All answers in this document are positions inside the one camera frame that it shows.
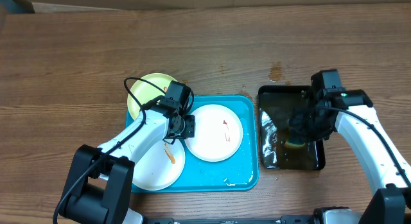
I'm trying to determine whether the green yellow sponge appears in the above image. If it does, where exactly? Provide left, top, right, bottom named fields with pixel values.
left=284, top=136, right=306, bottom=148

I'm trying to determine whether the white plate with red stain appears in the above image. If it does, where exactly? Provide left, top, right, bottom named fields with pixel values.
left=185, top=104, right=243, bottom=162

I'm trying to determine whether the white plate with orange stain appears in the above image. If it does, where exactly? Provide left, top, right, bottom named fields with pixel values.
left=132, top=141, right=186, bottom=191

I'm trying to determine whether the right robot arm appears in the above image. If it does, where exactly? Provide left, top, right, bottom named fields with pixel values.
left=288, top=90, right=410, bottom=223

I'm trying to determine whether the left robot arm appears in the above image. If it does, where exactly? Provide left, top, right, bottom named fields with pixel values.
left=53, top=110, right=195, bottom=224

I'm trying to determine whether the black water tray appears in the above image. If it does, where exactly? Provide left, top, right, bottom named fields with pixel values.
left=258, top=85, right=326, bottom=171

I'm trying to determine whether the blue plastic tray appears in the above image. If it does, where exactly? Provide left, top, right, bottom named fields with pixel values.
left=124, top=94, right=260, bottom=194

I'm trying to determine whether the yellow-green plate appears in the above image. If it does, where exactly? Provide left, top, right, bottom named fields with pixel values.
left=127, top=73, right=177, bottom=120

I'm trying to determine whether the right black cable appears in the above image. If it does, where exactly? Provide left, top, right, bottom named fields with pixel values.
left=320, top=105, right=411, bottom=186

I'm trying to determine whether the black cable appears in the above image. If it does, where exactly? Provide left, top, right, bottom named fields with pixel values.
left=53, top=76, right=168, bottom=224
left=320, top=105, right=411, bottom=186

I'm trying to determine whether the left black cable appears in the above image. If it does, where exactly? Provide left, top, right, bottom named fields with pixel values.
left=53, top=76, right=168, bottom=224

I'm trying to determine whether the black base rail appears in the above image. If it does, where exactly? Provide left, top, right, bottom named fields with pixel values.
left=143, top=215, right=321, bottom=224

